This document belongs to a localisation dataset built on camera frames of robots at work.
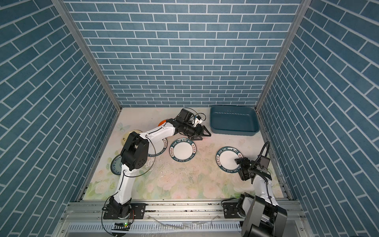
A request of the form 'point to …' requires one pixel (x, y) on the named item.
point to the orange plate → (162, 122)
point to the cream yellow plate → (126, 135)
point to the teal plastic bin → (234, 120)
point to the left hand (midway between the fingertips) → (209, 137)
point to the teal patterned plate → (116, 165)
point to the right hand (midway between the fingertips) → (238, 163)
